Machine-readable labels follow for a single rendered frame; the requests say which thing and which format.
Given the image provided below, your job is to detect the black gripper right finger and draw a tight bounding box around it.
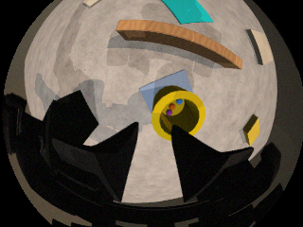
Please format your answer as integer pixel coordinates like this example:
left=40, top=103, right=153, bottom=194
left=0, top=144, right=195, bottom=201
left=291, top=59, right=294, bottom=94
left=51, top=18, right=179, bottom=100
left=170, top=125, right=254, bottom=203

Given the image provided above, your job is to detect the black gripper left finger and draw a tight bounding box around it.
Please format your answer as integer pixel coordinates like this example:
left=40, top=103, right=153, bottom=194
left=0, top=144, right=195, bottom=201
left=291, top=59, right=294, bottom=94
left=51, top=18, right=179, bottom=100
left=52, top=122, right=139, bottom=201

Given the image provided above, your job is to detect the beige flat square tile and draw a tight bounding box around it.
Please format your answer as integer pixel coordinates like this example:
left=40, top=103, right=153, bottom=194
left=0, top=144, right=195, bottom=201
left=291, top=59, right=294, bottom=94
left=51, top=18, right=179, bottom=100
left=83, top=0, right=102, bottom=7

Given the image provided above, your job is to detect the beige flat block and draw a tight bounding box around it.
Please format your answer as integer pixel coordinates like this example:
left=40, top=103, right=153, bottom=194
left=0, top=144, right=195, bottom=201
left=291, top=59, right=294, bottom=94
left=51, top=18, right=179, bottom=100
left=246, top=29, right=273, bottom=65

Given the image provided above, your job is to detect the yellow rectangular block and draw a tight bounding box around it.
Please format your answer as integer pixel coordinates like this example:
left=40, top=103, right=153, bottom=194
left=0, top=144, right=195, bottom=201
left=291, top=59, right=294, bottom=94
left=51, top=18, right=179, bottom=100
left=242, top=114, right=260, bottom=145

